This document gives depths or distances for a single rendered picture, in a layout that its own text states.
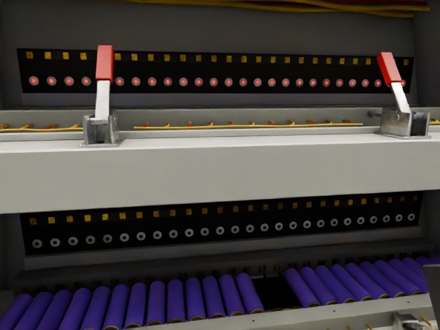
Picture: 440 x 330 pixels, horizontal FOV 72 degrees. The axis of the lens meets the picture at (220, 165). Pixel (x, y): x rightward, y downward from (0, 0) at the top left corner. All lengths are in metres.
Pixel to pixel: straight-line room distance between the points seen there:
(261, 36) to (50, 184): 0.36
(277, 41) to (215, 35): 0.09
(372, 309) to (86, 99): 0.40
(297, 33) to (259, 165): 0.31
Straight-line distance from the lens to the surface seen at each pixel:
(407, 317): 0.37
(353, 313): 0.35
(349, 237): 0.48
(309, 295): 0.37
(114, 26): 0.48
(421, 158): 0.31
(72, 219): 0.41
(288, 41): 0.50
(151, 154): 0.23
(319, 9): 0.50
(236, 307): 0.34
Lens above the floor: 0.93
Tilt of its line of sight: 2 degrees up
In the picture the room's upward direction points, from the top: 2 degrees counter-clockwise
